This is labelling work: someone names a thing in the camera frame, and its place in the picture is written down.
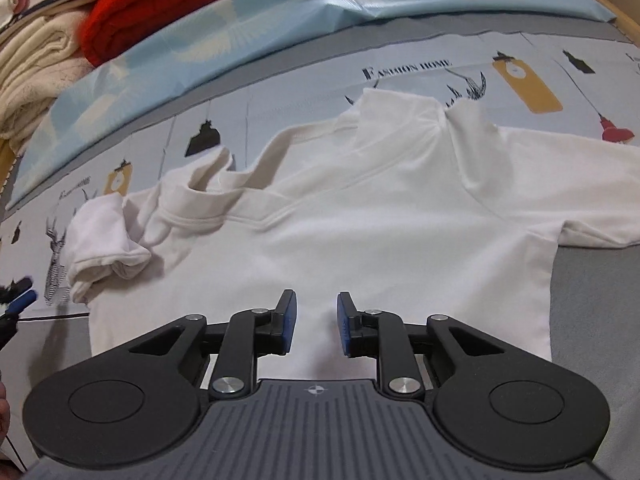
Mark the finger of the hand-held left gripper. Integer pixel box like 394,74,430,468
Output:
0,275,34,305
0,289,39,351

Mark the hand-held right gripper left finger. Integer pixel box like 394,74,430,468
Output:
127,289,299,402

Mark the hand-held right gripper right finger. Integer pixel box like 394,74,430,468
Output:
336,291,506,397

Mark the white t-shirt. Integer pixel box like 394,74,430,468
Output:
65,87,640,380

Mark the cream knitted sweater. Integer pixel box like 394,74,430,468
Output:
0,12,96,141

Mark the printed grey bed sheet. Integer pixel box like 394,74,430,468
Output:
0,22,640,480

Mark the red knitted garment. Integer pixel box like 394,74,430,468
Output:
80,0,308,67

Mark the light blue patterned quilt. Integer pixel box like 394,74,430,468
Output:
10,0,621,211

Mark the thin black cable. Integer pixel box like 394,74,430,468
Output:
0,430,28,473

